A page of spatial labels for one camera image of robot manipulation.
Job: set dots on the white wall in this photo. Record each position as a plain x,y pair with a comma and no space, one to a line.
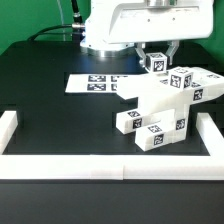
210,134
8,124

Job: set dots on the white marker sheet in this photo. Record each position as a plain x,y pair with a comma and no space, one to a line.
92,83

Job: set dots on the white chair seat piece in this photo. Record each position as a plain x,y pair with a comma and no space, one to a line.
178,117

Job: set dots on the white obstacle wall bar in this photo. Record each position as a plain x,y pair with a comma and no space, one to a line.
123,167

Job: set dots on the white left side wall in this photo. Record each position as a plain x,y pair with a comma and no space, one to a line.
8,124

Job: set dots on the white chair back frame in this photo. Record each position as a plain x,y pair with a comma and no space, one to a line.
156,95

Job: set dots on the white marker cube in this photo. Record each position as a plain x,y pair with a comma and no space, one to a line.
180,78
156,62

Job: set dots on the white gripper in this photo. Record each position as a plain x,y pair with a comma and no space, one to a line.
135,21

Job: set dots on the white right side wall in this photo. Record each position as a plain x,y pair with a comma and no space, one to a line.
210,134

